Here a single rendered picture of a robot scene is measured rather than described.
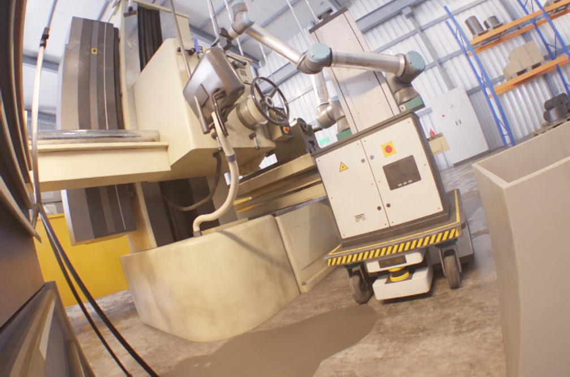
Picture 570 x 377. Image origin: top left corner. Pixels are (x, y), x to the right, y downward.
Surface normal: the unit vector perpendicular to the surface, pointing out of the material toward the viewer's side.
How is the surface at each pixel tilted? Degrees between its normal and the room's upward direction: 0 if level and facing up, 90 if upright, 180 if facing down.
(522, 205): 90
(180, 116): 90
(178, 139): 90
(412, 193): 90
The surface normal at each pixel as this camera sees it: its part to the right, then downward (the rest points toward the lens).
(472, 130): -0.57, 0.06
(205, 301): 0.08, -0.18
